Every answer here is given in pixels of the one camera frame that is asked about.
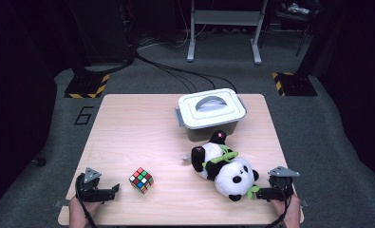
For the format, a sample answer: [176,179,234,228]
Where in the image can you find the thin black floor cable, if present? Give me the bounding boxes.
[167,69,197,94]

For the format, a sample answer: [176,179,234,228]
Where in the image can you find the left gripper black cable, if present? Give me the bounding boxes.
[75,177,98,228]

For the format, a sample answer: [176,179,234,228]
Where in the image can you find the dark curtain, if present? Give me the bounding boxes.
[317,0,375,191]
[0,0,58,217]

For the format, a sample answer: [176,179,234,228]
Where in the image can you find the black cabinet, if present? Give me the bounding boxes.
[69,0,137,66]

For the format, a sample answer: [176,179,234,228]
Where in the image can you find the thick black floor cable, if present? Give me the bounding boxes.
[86,47,139,76]

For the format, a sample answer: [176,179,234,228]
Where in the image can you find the dark chair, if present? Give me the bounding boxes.
[269,0,321,59]

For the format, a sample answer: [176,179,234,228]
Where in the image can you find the black stand striped base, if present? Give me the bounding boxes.
[64,0,111,100]
[272,28,327,98]

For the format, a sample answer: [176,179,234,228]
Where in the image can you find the panda plush toy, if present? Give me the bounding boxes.
[181,129,261,203]

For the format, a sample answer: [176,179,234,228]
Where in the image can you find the grey translucent storage box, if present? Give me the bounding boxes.
[174,106,240,143]

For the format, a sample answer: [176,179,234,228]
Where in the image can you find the person's left hand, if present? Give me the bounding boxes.
[68,195,102,221]

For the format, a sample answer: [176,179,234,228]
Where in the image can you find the person's right hand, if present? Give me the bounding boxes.
[271,194,303,228]

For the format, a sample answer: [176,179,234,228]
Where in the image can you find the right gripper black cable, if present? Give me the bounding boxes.
[264,186,293,228]

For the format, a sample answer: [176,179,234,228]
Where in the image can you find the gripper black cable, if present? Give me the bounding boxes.
[264,186,293,228]
[75,177,98,228]

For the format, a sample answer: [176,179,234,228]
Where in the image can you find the white floor cables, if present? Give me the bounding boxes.
[137,28,208,50]

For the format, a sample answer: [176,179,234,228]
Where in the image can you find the multicoloured puzzle cube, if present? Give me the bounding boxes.
[128,166,156,195]

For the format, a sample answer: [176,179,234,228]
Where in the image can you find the white metal stand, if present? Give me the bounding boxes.
[186,0,270,67]

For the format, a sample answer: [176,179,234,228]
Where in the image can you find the light crumpled cloth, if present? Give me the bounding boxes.
[284,1,312,16]

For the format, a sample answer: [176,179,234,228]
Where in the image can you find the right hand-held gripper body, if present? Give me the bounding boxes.
[266,165,301,202]

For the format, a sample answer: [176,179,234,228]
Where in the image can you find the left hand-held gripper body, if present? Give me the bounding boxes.
[75,166,106,204]

